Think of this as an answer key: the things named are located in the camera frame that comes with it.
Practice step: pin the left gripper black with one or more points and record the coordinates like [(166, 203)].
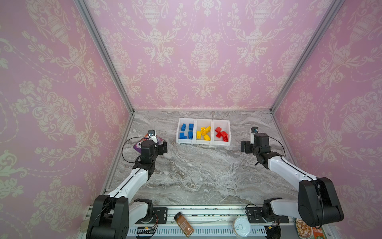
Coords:
[(161, 150)]

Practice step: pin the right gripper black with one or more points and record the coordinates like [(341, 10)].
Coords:
[(247, 146)]

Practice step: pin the blue studded lego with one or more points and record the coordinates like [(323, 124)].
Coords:
[(183, 127)]

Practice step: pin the white three-compartment bin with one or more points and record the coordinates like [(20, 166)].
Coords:
[(198, 124)]

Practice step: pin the yellow square lego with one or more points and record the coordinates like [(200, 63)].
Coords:
[(206, 137)]

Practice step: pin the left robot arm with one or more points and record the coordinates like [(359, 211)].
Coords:
[(113, 214)]

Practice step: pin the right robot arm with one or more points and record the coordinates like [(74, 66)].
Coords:
[(317, 203)]

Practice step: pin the small circuit board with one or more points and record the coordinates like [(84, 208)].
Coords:
[(146, 230)]

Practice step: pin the white round lid cup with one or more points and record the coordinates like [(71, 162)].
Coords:
[(241, 227)]

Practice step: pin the brown spice jar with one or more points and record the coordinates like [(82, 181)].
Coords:
[(184, 225)]

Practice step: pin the green noodle packet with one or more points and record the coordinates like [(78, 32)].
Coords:
[(306, 232)]

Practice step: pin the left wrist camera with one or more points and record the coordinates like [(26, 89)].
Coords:
[(152, 135)]

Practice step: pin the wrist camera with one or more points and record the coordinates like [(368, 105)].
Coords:
[(254, 131), (152, 135)]

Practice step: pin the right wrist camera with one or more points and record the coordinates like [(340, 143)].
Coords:
[(254, 131)]

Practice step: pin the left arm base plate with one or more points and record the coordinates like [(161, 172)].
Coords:
[(159, 215)]

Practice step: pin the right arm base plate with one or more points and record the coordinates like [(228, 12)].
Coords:
[(255, 216)]

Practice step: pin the aluminium front rail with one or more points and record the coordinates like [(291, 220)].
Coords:
[(209, 222)]

